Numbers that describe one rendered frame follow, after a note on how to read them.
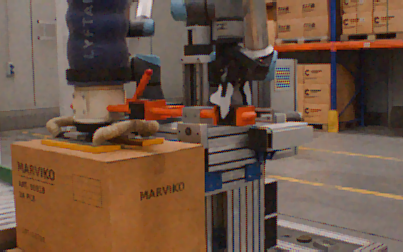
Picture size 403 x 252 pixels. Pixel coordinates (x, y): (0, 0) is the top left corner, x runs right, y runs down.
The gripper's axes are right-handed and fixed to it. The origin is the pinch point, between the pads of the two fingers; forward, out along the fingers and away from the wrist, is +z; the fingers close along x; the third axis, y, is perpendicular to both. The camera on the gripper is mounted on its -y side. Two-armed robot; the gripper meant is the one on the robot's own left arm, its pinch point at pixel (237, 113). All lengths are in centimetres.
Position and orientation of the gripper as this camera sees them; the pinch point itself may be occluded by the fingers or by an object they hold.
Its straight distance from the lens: 139.2
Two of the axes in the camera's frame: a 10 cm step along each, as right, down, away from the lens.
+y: -7.3, -0.6, 6.8
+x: -6.8, 1.0, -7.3
